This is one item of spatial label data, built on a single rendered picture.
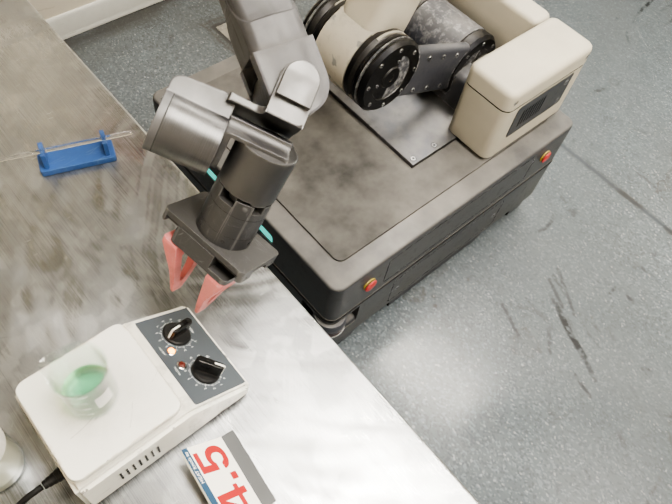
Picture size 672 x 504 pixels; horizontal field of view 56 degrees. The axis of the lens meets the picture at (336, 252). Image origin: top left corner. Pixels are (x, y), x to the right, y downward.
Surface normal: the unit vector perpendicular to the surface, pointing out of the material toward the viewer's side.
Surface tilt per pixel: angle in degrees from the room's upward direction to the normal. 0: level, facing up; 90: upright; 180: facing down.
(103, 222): 0
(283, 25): 34
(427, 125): 0
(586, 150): 0
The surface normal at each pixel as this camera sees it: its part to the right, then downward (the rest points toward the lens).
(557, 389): 0.11, -0.53
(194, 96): 0.32, 0.00
